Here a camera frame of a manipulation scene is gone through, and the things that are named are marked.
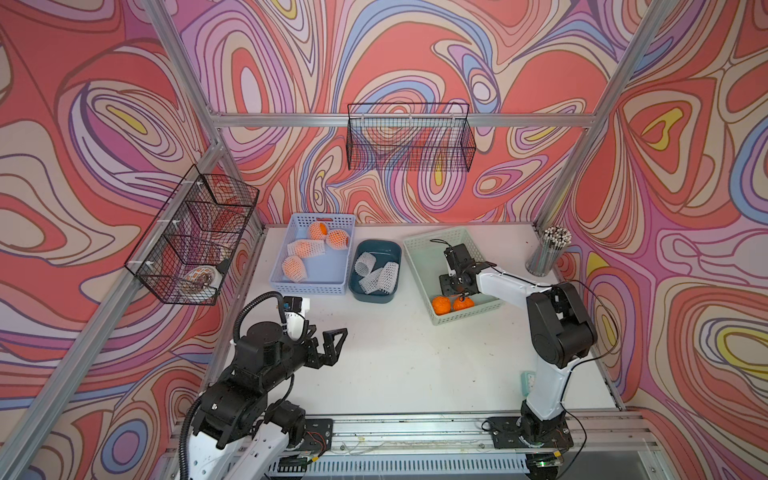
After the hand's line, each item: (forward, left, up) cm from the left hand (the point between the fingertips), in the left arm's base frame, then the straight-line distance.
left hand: (335, 331), depth 66 cm
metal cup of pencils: (+33, -64, -11) cm, 73 cm away
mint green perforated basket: (+37, -26, -18) cm, 49 cm away
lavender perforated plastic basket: (+39, +15, -22) cm, 48 cm away
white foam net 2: (+33, -4, -17) cm, 37 cm away
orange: (+17, -29, -18) cm, 38 cm away
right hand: (+25, -34, -21) cm, 47 cm away
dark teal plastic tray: (+41, -10, -20) cm, 47 cm away
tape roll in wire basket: (+11, +33, +4) cm, 35 cm away
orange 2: (+18, -34, -20) cm, 44 cm away
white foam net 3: (+26, -12, -15) cm, 32 cm away
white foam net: (+27, -6, -20) cm, 34 cm away
